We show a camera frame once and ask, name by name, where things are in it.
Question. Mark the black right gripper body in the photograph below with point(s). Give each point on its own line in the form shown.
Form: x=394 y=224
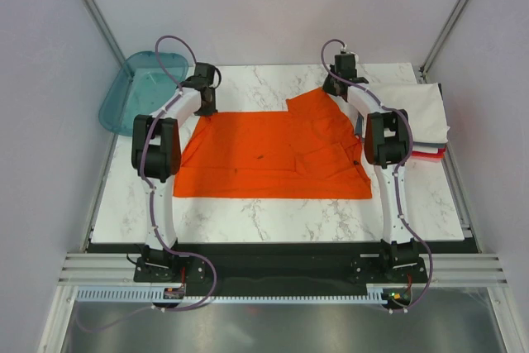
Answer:
x=329 y=84

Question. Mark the orange t shirt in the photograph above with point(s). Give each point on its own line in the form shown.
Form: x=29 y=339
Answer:
x=308 y=151

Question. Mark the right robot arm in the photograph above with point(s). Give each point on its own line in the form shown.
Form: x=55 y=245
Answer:
x=387 y=147

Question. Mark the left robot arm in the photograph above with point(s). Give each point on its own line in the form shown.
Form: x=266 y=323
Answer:
x=156 y=156

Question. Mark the teal plastic bin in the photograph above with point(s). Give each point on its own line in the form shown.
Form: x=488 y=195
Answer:
x=140 y=87

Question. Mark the white folded t shirt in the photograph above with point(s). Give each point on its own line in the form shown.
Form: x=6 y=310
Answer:
x=422 y=103

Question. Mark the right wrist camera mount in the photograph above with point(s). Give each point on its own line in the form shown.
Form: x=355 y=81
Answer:
x=346 y=49

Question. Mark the right aluminium side rail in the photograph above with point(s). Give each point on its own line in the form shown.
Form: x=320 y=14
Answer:
x=437 y=202

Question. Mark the right aluminium frame post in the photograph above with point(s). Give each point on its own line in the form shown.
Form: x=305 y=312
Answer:
x=454 y=16

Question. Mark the aluminium frame post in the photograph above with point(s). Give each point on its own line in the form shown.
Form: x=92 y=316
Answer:
x=454 y=16
x=96 y=14

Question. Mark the left aluminium frame post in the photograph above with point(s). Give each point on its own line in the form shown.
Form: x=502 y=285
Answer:
x=96 y=14

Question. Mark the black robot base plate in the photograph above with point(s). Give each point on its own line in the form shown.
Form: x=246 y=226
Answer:
x=291 y=268

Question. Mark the front aluminium cross rail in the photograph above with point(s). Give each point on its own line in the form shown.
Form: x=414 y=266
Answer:
x=449 y=270

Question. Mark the white slotted cable duct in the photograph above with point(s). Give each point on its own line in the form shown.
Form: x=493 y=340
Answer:
x=167 y=295

